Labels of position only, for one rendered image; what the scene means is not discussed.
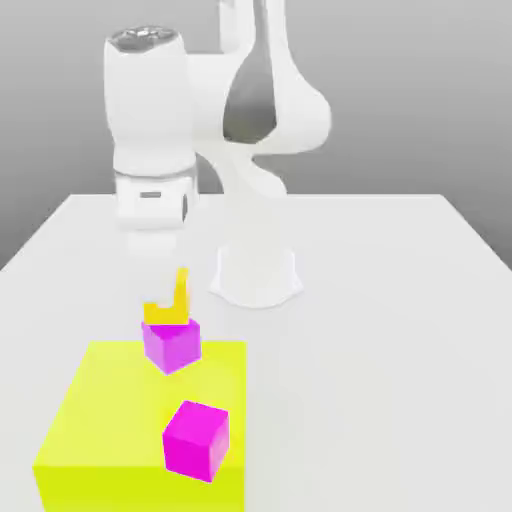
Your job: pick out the small violet cube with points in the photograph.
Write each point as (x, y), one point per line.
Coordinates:
(170, 348)

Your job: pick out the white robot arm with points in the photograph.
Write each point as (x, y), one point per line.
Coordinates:
(152, 112)

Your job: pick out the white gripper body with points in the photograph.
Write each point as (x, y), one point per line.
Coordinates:
(151, 244)

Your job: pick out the large lime yellow box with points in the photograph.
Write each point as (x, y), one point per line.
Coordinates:
(104, 432)

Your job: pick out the small magenta cube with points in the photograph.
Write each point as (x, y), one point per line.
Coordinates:
(192, 444)

